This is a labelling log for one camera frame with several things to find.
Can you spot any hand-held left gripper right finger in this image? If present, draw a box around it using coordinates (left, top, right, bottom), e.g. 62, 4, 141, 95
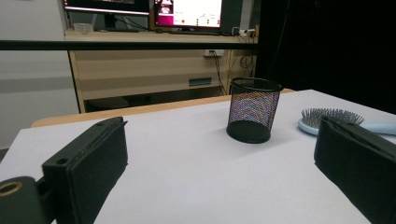
313, 116, 396, 224

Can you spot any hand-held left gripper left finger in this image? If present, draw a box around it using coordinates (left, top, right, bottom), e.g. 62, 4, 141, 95
41, 116, 129, 224

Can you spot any light blue hairbrush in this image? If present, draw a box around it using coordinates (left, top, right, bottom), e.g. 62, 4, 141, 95
297, 107, 396, 137

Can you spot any black mesh pen holder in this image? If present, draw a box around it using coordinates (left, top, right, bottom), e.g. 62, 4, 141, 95
225, 77, 284, 145

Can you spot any dark round stool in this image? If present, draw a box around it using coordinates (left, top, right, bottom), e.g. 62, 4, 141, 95
85, 96, 130, 112

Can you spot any wooden table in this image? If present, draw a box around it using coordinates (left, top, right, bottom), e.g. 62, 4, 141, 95
31, 88, 295, 129

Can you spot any white table cover sheet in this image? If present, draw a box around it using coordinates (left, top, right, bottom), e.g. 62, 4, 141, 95
0, 89, 396, 224

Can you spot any wooden desk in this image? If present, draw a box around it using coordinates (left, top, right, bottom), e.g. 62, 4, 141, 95
64, 28, 260, 114

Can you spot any white partition panel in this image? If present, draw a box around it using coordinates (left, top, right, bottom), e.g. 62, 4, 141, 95
0, 0, 80, 150

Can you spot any black curtain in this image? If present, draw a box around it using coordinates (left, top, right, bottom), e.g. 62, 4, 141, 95
255, 0, 396, 115

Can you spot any black metal crossbar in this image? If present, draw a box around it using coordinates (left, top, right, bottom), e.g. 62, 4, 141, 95
0, 39, 260, 51

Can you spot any dark computer monitor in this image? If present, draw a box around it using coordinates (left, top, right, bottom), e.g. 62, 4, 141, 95
63, 0, 151, 17

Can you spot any black keyboard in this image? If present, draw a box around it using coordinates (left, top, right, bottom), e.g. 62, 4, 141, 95
168, 29, 222, 36

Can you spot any white power adapter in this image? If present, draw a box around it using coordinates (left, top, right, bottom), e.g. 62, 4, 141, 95
232, 27, 257, 38

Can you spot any computer monitor with bright screen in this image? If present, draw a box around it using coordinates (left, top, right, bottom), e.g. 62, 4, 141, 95
153, 0, 224, 30

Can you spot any black desk cable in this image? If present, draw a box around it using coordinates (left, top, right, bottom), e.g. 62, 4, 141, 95
210, 50, 229, 96

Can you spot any white wall socket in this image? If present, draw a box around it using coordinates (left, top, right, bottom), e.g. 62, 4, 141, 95
203, 49, 225, 58

